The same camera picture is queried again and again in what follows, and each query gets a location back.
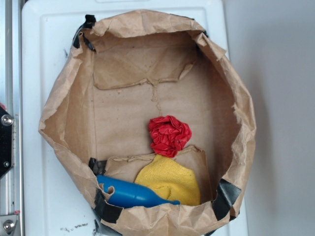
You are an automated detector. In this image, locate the red paper ball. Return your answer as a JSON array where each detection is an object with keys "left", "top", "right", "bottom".
[{"left": 148, "top": 116, "right": 192, "bottom": 158}]

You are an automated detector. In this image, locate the brown paper bag bin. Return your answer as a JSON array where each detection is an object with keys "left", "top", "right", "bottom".
[{"left": 39, "top": 10, "right": 256, "bottom": 236}]

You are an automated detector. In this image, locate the yellow cloth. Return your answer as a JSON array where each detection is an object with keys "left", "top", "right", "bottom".
[{"left": 134, "top": 154, "right": 201, "bottom": 206}]

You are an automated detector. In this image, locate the blue plastic bottle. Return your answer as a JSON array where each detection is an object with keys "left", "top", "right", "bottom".
[{"left": 96, "top": 175, "right": 180, "bottom": 208}]

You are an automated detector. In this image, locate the white plastic board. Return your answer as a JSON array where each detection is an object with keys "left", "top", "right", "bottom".
[{"left": 21, "top": 0, "right": 248, "bottom": 236}]

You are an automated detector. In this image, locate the black metal bracket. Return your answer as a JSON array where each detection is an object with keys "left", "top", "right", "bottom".
[{"left": 0, "top": 107, "right": 13, "bottom": 178}]

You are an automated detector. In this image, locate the aluminium frame rail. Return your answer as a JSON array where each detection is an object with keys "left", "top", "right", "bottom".
[{"left": 0, "top": 0, "right": 25, "bottom": 236}]

